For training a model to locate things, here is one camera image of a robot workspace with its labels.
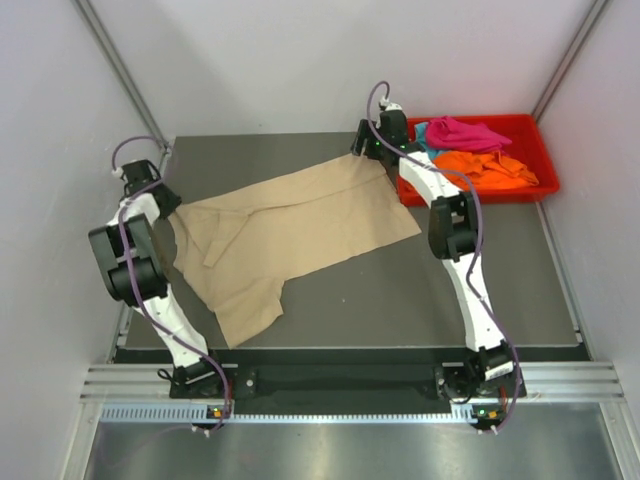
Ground orange t shirt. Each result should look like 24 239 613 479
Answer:
402 151 541 194

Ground beige t shirt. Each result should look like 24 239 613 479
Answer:
169 154 421 348

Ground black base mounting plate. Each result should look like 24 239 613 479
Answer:
157 347 526 416

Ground aluminium corner post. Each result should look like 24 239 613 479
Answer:
531 0 612 124
71 0 170 153

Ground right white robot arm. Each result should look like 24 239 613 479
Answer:
351 95 522 396

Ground pink t shirt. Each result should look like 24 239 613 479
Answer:
426 116 512 153

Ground right aluminium corner post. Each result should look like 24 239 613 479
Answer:
531 0 612 124

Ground left aluminium corner post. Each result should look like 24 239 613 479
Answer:
71 0 170 153

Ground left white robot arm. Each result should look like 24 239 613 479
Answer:
88 159 230 401

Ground aluminium front rail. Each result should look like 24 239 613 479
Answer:
80 362 624 426

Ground light blue t shirt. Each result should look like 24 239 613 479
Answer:
414 122 444 161

